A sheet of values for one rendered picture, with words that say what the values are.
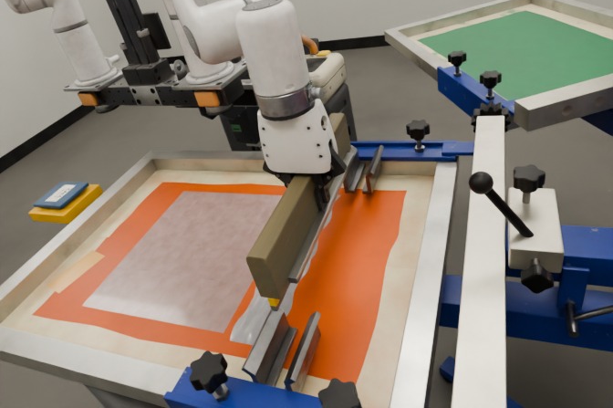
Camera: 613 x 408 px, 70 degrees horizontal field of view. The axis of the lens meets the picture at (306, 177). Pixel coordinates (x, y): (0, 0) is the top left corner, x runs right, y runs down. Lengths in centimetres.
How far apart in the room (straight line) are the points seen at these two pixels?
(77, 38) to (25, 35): 346
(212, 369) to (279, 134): 30
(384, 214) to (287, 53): 40
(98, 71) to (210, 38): 90
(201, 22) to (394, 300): 47
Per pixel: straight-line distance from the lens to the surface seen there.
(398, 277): 72
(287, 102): 56
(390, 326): 66
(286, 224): 57
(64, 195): 127
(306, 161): 61
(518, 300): 74
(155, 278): 87
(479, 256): 63
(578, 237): 67
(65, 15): 143
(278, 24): 53
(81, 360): 77
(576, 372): 181
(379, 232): 80
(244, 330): 71
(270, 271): 55
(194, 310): 78
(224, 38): 60
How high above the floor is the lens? 149
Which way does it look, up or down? 33 degrees down
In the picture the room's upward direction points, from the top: 14 degrees counter-clockwise
